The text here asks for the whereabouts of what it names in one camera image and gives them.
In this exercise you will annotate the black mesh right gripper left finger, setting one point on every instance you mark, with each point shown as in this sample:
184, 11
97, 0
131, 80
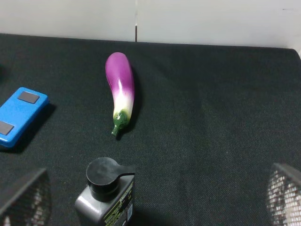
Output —
27, 201

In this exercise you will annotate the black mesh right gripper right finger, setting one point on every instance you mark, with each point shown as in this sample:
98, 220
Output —
283, 200

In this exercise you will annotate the grey pump bottle black cap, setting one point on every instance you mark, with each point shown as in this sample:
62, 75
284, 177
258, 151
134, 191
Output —
108, 199

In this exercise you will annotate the blue box with grey pads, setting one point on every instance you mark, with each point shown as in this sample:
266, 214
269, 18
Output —
17, 113

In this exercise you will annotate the black table cloth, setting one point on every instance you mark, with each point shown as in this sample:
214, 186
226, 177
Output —
207, 124

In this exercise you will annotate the purple toy eggplant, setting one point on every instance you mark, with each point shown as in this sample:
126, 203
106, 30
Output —
120, 78

